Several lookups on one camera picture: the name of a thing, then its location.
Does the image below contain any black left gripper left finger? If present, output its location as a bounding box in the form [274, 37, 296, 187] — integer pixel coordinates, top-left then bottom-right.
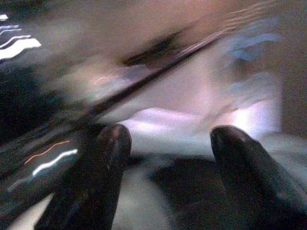
[34, 124, 132, 230]

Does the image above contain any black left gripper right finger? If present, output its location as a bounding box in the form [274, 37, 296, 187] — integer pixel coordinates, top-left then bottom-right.
[210, 125, 307, 230]

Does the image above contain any dark washing machine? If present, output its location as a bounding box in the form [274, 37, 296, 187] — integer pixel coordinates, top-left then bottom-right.
[0, 14, 216, 226]

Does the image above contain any white cloth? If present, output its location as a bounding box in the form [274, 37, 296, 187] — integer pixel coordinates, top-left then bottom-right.
[95, 55, 307, 230]

